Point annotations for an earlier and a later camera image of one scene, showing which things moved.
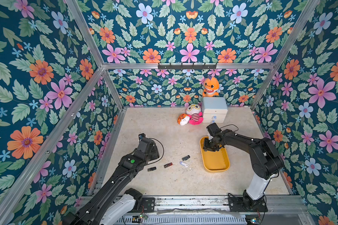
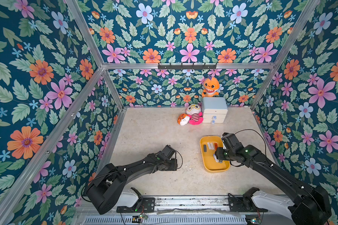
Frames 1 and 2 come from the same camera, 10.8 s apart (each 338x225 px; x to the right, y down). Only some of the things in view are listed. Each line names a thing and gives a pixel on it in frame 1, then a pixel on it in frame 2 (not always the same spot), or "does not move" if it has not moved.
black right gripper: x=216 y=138 → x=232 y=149
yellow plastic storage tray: x=214 y=161 does not move
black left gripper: x=155 y=152 → x=174 y=162
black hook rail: x=187 y=66 does not move
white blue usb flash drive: x=183 y=164 → x=215 y=158
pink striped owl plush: x=195 y=113 does not move
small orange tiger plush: x=183 y=119 does not move
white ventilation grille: x=186 y=220 does not move
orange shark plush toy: x=211 y=87 does not move
